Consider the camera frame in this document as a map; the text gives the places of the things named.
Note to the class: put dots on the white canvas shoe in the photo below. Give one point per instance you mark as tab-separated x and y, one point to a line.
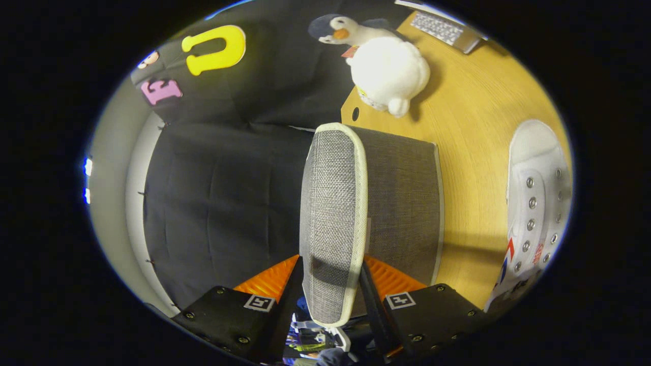
534	203

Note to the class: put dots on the penguin plush toy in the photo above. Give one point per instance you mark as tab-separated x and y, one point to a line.
346	30

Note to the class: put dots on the white plush toy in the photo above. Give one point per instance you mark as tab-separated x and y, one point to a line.
386	71

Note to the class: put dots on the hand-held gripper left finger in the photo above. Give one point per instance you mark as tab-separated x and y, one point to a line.
291	292

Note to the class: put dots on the grey fabric storage box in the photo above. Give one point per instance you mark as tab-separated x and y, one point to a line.
333	203

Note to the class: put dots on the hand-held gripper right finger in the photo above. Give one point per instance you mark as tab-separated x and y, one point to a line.
374	310

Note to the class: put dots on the grey patterned book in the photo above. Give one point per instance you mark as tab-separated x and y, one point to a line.
440	28

